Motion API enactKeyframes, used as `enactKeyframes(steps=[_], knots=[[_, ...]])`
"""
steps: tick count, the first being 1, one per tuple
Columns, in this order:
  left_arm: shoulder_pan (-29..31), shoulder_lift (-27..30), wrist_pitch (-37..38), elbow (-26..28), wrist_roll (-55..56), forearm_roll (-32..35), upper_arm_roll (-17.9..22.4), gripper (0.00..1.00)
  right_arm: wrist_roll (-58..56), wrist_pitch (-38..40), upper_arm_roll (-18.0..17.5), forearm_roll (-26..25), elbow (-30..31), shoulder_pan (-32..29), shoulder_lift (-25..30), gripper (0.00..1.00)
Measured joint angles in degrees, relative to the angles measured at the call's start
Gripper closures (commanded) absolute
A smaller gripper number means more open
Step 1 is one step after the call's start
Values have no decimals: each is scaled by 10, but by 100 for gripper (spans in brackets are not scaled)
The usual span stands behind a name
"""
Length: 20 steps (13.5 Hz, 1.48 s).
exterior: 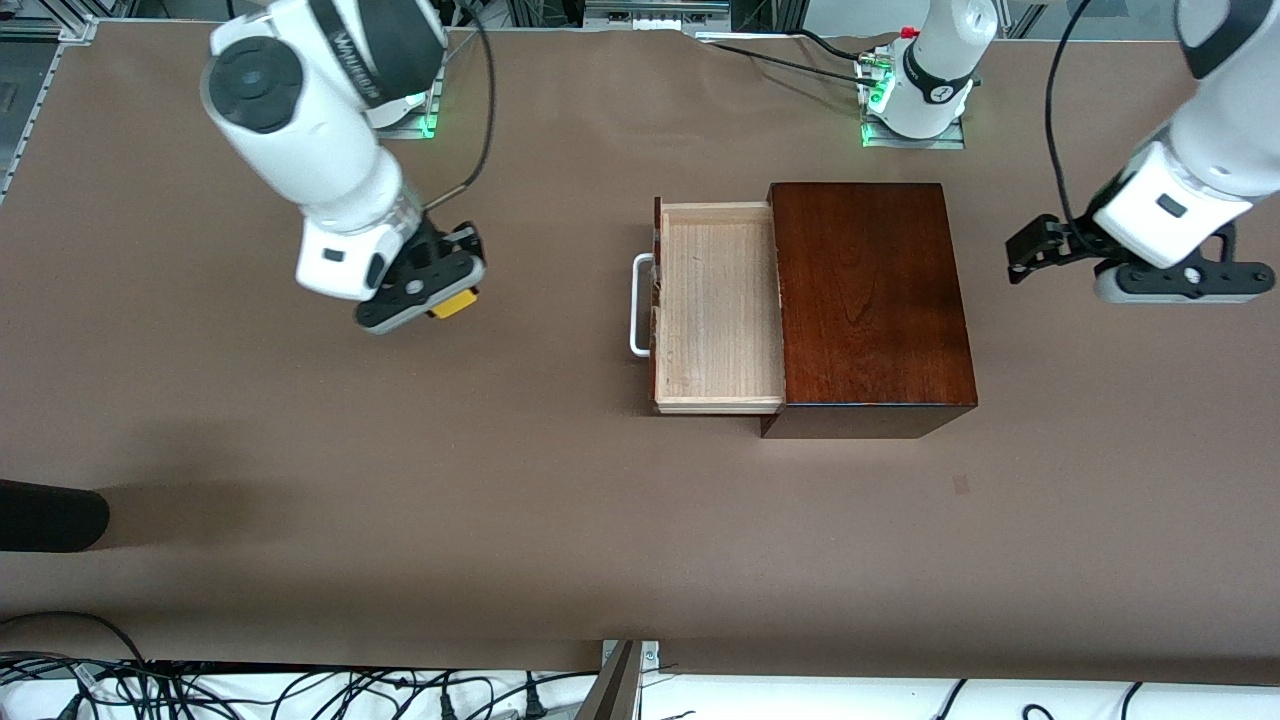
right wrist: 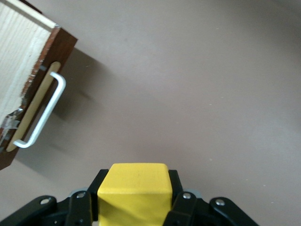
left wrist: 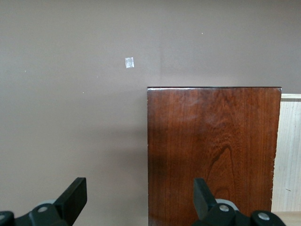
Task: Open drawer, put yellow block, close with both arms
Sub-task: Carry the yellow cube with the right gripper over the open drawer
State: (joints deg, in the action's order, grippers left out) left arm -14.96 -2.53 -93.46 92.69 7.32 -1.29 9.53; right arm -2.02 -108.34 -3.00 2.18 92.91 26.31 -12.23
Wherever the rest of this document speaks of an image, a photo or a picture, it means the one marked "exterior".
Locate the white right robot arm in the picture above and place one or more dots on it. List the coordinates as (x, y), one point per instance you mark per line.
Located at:
(300, 130)

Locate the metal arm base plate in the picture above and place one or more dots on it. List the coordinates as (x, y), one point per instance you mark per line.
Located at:
(950, 143)
(425, 128)

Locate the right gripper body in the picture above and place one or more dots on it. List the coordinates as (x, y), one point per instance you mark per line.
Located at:
(432, 243)

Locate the dark brown wooden cabinet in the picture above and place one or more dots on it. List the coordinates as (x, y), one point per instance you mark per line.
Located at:
(870, 290)

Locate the aluminium frame rail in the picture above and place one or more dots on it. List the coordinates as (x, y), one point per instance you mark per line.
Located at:
(35, 105)

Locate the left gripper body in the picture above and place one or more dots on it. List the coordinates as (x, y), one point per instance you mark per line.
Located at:
(1073, 241)

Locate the yellow wooden block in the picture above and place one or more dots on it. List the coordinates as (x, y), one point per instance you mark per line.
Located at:
(455, 305)

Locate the black cylinder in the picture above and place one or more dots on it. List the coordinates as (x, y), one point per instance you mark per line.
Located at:
(50, 515)

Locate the silver device box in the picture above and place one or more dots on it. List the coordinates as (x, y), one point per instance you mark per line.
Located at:
(655, 12)

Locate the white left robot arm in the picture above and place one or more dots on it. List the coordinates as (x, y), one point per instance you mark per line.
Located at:
(1230, 110)

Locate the aluminium profile post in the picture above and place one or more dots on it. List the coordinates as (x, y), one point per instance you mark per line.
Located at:
(615, 690)

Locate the brown paper table cover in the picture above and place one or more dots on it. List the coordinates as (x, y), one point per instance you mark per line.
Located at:
(500, 500)

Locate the black power plug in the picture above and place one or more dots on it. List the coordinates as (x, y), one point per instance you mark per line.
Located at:
(449, 708)
(534, 708)

